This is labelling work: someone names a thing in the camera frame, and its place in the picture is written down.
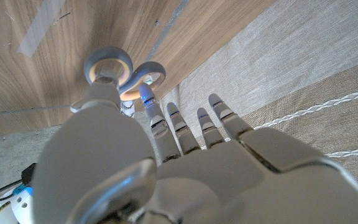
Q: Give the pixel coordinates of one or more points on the stretched clear tape strip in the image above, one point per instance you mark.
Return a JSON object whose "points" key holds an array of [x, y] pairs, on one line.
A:
{"points": [[39, 28]]}

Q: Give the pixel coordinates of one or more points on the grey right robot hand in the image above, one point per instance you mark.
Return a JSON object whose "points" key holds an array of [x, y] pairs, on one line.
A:
{"points": [[128, 109]]}

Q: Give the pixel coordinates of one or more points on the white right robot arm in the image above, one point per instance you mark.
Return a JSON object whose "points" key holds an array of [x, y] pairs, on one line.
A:
{"points": [[8, 208]]}

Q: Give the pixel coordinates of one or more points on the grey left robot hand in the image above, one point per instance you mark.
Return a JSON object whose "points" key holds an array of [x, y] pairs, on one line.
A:
{"points": [[228, 186]]}

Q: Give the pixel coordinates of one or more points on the beige striped curtain backdrop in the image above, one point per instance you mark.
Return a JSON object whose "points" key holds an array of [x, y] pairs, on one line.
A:
{"points": [[291, 62]]}

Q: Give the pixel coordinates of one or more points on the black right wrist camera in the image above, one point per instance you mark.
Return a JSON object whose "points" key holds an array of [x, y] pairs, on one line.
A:
{"points": [[28, 174]]}

